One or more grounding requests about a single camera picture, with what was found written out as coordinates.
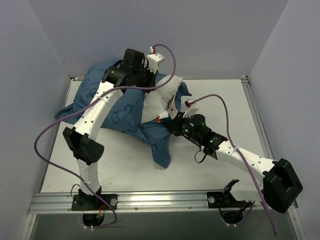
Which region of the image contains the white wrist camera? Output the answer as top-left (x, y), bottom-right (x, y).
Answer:
top-left (182, 105), bottom-right (199, 119)
top-left (144, 53), bottom-right (166, 74)

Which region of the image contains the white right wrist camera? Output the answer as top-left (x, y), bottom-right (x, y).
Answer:
top-left (182, 105), bottom-right (199, 119)

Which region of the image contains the white pillow with print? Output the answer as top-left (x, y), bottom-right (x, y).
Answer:
top-left (141, 75), bottom-right (183, 124)

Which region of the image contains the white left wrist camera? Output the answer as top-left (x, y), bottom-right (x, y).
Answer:
top-left (144, 53), bottom-right (166, 74)

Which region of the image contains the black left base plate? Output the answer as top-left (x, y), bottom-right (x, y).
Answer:
top-left (71, 193), bottom-right (118, 211)

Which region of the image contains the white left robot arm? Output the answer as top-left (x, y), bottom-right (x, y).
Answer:
top-left (62, 48), bottom-right (165, 210)

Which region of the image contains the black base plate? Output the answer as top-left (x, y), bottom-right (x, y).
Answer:
top-left (71, 193), bottom-right (118, 211)
top-left (206, 191), bottom-right (251, 209)

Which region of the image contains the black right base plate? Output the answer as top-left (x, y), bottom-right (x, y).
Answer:
top-left (206, 191), bottom-right (251, 209)

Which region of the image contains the blue letter-print pillowcase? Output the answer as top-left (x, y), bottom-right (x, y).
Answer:
top-left (54, 60), bottom-right (191, 169)

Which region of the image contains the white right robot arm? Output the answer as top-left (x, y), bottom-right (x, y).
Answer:
top-left (164, 112), bottom-right (303, 213)

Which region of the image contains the aluminium front rail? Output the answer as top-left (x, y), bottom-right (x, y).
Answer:
top-left (27, 188), bottom-right (298, 216)

